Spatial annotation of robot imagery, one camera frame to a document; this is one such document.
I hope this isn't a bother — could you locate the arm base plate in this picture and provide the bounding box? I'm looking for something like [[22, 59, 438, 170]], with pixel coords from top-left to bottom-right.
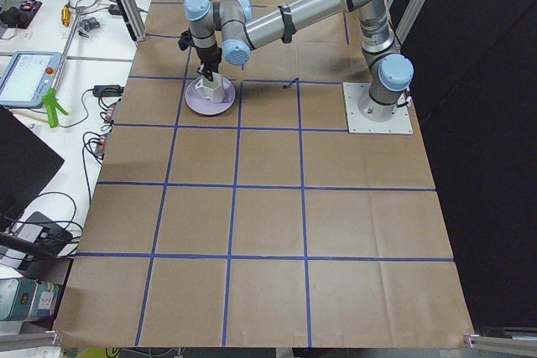
[[342, 82, 414, 136]]

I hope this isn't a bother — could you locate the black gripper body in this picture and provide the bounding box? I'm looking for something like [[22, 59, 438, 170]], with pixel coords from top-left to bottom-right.
[[196, 42, 222, 74]]

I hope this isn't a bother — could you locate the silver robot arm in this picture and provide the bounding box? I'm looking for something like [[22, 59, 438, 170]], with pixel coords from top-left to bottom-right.
[[178, 0, 414, 122]]

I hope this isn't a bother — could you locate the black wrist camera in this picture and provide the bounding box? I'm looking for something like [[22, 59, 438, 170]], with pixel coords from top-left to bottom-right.
[[178, 29, 195, 51]]

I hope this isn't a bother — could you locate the blue teach pendant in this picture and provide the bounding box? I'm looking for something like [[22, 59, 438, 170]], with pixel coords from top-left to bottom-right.
[[1, 51, 62, 108]]

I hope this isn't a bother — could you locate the black power adapter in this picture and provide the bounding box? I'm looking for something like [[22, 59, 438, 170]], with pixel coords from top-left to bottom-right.
[[91, 85, 124, 98]]

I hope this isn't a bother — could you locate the yellow tool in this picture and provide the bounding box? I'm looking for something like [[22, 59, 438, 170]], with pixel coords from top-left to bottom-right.
[[60, 4, 71, 27]]

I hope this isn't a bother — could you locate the green plastic clamp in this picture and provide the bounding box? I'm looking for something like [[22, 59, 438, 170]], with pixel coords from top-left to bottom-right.
[[42, 88, 69, 128]]

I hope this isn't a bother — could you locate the lavender plate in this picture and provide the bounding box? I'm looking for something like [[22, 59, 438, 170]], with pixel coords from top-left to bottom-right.
[[185, 78, 236, 116]]

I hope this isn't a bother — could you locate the white faceted cup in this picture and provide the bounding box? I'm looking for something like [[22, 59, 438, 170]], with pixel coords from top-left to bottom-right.
[[195, 73, 225, 104]]

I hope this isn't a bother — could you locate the black monitor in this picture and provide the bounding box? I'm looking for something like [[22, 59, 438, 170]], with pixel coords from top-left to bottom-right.
[[1, 108, 65, 230]]

